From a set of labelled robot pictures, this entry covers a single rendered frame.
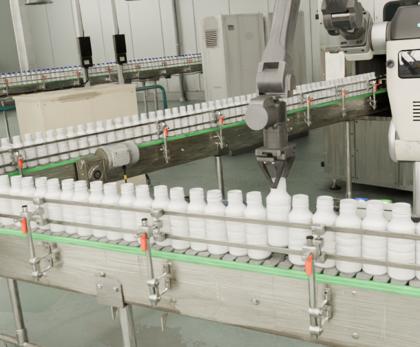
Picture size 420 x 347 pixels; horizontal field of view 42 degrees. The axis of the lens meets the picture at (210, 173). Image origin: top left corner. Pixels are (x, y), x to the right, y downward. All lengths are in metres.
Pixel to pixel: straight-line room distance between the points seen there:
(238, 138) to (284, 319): 2.45
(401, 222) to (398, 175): 3.92
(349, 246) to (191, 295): 0.46
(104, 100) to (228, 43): 2.34
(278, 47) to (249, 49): 6.41
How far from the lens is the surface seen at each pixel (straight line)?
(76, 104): 5.55
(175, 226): 1.47
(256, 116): 1.22
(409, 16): 1.84
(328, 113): 4.48
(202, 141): 3.50
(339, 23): 1.74
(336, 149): 5.45
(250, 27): 7.75
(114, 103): 5.77
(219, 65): 7.44
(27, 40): 12.16
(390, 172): 5.18
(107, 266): 1.65
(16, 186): 1.89
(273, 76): 1.27
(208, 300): 1.48
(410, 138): 1.79
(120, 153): 2.94
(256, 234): 1.35
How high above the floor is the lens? 1.54
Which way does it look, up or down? 13 degrees down
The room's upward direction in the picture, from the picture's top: 5 degrees counter-clockwise
